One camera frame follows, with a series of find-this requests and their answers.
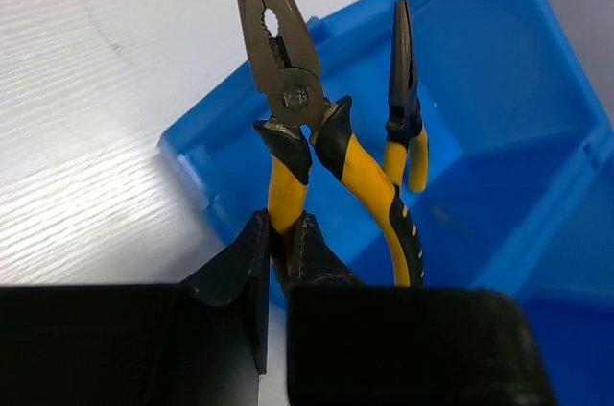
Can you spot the blue plastic compartment bin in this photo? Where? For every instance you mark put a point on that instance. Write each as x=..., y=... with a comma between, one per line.
x=520, y=191

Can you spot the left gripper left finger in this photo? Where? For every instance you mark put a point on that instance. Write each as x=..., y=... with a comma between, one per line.
x=239, y=276

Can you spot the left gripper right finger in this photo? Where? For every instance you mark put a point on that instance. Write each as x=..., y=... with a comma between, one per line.
x=304, y=258

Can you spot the yellow needle-nose pliers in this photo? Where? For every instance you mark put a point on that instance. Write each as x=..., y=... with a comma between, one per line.
x=305, y=125
x=407, y=154

